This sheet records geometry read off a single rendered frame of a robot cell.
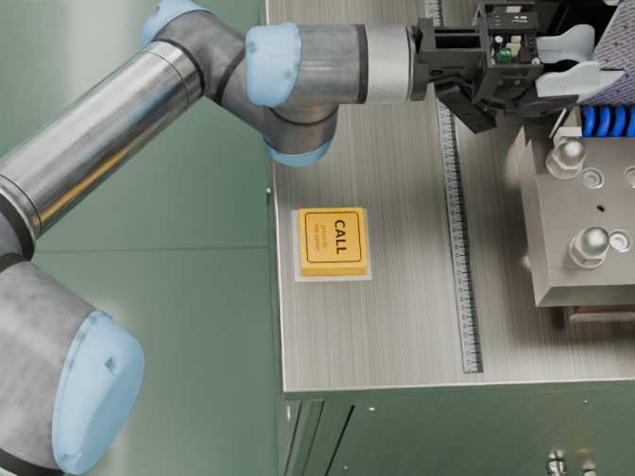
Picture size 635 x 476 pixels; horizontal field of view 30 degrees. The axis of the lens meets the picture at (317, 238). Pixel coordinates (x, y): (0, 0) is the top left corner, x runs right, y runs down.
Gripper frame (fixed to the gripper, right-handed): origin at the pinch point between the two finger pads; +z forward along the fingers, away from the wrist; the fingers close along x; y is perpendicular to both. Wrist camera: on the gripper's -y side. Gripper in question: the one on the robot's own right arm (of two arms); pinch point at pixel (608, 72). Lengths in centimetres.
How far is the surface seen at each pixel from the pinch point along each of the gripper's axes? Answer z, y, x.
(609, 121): 1.3, -5.1, -2.7
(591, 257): -3.1, -3.9, -17.8
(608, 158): 0.9, -6.0, -6.4
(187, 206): -44, -109, 35
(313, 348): -28.8, -19.1, -21.3
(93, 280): -61, -109, 20
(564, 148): -4.8, -2.1, -7.2
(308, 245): -28.9, -16.6, -10.8
